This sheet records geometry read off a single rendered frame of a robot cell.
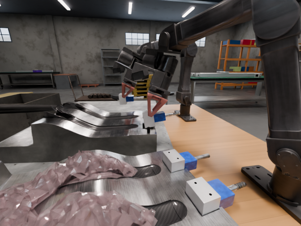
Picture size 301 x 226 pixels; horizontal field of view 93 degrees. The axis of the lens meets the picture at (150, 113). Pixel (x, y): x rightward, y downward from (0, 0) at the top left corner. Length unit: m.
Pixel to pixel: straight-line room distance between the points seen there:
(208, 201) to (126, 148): 0.28
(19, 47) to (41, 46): 1.13
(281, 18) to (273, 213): 0.38
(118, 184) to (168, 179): 0.11
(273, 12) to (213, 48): 11.38
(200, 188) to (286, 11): 0.34
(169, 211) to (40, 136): 0.42
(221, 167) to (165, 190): 0.24
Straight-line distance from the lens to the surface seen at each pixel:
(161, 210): 0.30
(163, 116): 0.49
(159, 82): 0.46
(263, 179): 0.51
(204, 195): 0.29
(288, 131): 0.40
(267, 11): 0.38
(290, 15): 0.37
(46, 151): 0.57
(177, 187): 0.33
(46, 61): 10.91
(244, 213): 0.42
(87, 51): 10.19
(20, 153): 0.61
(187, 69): 0.85
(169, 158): 0.36
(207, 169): 0.49
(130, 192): 0.30
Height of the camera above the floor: 1.09
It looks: 18 degrees down
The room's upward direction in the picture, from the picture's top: straight up
